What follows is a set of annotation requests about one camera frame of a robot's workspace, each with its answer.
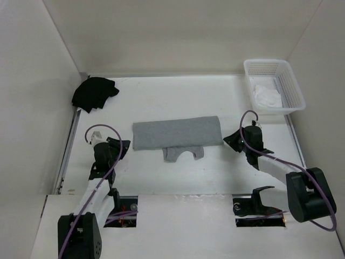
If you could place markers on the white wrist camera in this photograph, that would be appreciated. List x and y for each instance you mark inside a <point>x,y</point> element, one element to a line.
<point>256,123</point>
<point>96,138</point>

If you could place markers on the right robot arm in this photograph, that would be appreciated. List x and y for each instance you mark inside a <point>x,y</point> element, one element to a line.
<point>308,193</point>

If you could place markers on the white plastic basket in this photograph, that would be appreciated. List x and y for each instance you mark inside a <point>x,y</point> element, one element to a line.
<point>274,74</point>

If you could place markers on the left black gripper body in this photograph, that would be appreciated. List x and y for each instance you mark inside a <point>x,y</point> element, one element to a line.
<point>115,148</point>

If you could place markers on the white tank top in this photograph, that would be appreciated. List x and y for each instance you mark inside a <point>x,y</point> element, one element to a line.
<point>267,97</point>

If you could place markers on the folded black tank tops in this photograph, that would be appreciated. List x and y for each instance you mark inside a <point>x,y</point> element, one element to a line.
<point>93,93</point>

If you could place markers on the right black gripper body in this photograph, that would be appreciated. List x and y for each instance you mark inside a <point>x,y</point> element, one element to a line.
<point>236,143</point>

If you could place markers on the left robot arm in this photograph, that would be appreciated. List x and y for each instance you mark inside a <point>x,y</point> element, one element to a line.
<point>79,233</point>

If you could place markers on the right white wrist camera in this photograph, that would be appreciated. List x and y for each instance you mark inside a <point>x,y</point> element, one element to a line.
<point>256,123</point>

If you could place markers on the grey tank top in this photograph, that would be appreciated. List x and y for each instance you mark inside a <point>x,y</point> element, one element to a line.
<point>175,137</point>

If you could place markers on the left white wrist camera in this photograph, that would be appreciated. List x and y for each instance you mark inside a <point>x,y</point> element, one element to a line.
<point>96,138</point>

